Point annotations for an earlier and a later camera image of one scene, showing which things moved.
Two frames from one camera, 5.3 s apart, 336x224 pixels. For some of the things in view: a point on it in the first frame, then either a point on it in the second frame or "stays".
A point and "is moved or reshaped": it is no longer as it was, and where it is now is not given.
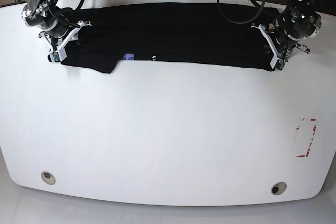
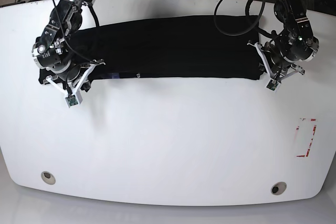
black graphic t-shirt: (213, 33) is moved or reshaped
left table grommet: (48, 177) stays
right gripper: (281, 55) -> (274, 71)
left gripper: (57, 47) -> (76, 80)
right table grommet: (278, 188) stays
